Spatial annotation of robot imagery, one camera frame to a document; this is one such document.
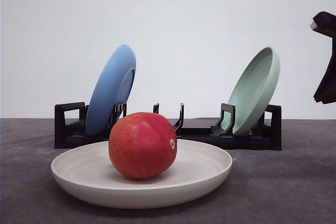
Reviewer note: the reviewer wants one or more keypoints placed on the blue plate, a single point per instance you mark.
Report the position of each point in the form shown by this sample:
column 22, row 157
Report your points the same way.
column 112, row 86

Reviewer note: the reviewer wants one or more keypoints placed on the green plate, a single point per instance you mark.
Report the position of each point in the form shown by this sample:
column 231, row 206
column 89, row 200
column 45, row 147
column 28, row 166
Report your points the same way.
column 254, row 92

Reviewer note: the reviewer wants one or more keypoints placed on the white plate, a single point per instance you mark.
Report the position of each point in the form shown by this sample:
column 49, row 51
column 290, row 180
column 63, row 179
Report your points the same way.
column 88, row 174

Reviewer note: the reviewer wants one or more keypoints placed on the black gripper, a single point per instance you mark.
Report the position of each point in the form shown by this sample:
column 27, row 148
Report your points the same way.
column 325, row 23

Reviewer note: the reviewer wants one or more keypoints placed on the red pomegranate fruit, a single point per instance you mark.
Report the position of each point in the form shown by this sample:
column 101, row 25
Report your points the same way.
column 142, row 145

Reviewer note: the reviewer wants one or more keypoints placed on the black plastic dish rack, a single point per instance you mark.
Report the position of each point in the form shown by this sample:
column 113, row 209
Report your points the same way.
column 71, row 128

